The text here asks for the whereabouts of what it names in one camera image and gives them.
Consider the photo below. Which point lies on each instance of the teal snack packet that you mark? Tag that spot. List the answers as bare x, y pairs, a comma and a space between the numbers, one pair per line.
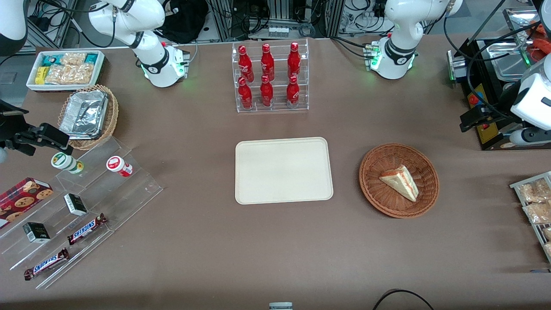
91, 58
50, 60

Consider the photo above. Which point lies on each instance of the clear rice cracker bag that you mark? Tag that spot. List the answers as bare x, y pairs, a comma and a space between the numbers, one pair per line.
73, 58
69, 74

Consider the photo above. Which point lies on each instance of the black food warmer machine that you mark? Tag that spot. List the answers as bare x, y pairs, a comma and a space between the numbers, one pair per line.
488, 135

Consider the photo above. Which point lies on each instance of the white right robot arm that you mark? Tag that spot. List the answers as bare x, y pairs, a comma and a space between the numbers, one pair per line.
146, 56

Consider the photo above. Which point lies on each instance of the triangular sandwich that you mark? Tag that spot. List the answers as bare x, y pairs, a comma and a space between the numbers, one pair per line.
400, 183

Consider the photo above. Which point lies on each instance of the clear fried snack bag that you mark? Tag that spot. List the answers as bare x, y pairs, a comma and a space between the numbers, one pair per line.
548, 249
546, 233
536, 191
538, 213

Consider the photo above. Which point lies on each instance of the large brown wicker basket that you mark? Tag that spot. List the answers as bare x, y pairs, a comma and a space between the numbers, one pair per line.
379, 191

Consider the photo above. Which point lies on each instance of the yellow snack packet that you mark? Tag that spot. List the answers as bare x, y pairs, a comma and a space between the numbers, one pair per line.
40, 75

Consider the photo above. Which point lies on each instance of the black bag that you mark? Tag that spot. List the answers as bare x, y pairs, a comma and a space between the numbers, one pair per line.
183, 21

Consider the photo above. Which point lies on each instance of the green lid cup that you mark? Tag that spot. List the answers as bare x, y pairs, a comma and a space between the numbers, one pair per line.
64, 161

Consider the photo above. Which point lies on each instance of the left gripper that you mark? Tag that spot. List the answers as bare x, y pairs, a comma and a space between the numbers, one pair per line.
498, 109

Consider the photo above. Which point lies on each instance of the white power strip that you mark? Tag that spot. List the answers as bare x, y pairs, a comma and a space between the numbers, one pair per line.
278, 32

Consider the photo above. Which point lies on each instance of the red cookie box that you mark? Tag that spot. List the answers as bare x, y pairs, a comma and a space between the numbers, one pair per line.
23, 198

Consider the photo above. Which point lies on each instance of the red grilled sausages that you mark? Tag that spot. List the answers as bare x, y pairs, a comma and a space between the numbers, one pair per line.
540, 47

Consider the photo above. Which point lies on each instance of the small black box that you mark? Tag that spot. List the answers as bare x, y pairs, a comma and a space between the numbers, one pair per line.
36, 232
75, 204

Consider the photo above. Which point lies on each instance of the small grey device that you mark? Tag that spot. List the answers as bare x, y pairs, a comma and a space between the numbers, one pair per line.
280, 306

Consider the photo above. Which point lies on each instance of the clear acrylic stepped display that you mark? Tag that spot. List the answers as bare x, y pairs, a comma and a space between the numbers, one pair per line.
137, 189

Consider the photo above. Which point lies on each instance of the brown snickers bar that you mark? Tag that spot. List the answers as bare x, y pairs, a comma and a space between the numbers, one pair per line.
46, 263
86, 229

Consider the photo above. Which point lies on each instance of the red lid cup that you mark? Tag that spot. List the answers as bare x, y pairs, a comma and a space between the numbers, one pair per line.
117, 165

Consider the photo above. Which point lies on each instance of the tray of packaged snacks right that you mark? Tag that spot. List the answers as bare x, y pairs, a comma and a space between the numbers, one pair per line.
518, 186

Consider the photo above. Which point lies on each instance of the small tan wicker basket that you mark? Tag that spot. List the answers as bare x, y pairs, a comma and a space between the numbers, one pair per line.
112, 116

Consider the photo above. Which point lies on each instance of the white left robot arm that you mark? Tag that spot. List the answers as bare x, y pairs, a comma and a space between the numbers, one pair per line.
400, 26

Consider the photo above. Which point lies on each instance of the steel warmer pan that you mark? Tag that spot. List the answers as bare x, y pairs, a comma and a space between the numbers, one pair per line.
506, 62

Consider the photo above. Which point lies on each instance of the clear acrylic bottle rack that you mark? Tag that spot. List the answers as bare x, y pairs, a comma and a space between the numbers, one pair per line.
278, 92

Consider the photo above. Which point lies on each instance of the silver foil tray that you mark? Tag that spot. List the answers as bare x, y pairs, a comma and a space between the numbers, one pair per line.
84, 114

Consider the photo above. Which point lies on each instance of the white snack bin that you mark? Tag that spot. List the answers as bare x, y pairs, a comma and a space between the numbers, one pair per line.
31, 84

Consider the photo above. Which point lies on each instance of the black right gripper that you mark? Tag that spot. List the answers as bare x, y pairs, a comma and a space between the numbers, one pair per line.
9, 126

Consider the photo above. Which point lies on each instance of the cream plastic tray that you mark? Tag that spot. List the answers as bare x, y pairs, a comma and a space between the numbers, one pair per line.
280, 172

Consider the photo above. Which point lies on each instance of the red cola bottle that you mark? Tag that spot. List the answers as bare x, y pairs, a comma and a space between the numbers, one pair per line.
266, 92
245, 64
292, 91
245, 94
294, 60
267, 62

